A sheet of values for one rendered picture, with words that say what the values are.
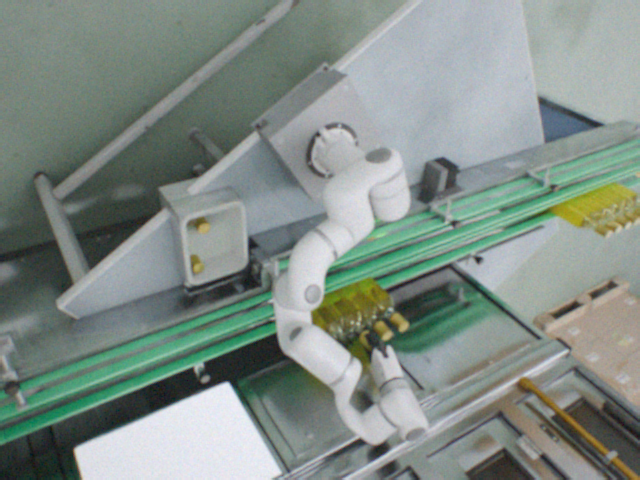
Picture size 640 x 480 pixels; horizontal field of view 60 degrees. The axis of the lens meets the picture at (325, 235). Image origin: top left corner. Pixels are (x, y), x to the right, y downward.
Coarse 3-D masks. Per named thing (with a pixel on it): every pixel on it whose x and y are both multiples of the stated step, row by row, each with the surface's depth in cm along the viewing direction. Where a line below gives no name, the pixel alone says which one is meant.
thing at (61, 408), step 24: (528, 216) 210; (552, 216) 210; (480, 240) 196; (408, 264) 183; (432, 264) 183; (216, 336) 153; (240, 336) 153; (264, 336) 155; (168, 360) 146; (192, 360) 146; (96, 384) 138; (120, 384) 139; (144, 384) 139; (48, 408) 133; (72, 408) 132; (0, 432) 127; (24, 432) 127
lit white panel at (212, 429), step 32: (224, 384) 151; (160, 416) 142; (192, 416) 143; (224, 416) 143; (96, 448) 134; (128, 448) 135; (160, 448) 135; (192, 448) 135; (224, 448) 136; (256, 448) 136
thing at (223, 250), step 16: (208, 208) 138; (224, 208) 140; (240, 208) 143; (224, 224) 152; (240, 224) 147; (192, 240) 148; (208, 240) 151; (224, 240) 154; (240, 240) 150; (208, 256) 154; (224, 256) 156; (240, 256) 154; (192, 272) 150; (208, 272) 151; (224, 272) 151
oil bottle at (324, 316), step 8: (320, 304) 156; (328, 304) 156; (312, 312) 155; (320, 312) 154; (328, 312) 154; (336, 312) 154; (312, 320) 157; (320, 320) 152; (328, 320) 151; (336, 320) 151; (320, 328) 153; (328, 328) 150; (336, 328) 150; (344, 328) 152
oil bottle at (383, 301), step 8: (360, 280) 165; (368, 280) 166; (360, 288) 164; (368, 288) 163; (376, 288) 163; (368, 296) 161; (376, 296) 160; (384, 296) 160; (376, 304) 158; (384, 304) 158; (392, 304) 159; (384, 312) 158
